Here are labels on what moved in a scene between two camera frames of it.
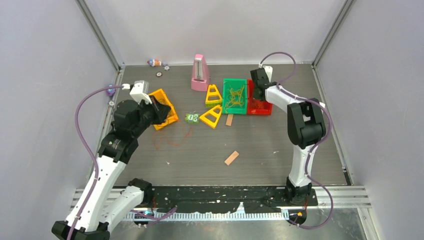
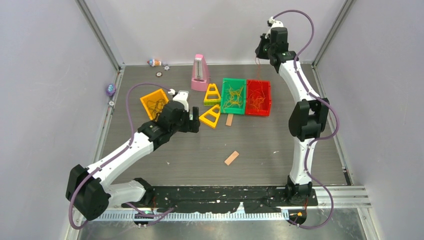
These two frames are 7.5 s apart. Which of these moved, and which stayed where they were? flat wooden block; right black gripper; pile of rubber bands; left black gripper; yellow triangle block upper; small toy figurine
Moved: left black gripper; right black gripper
Stayed: small toy figurine; pile of rubber bands; flat wooden block; yellow triangle block upper
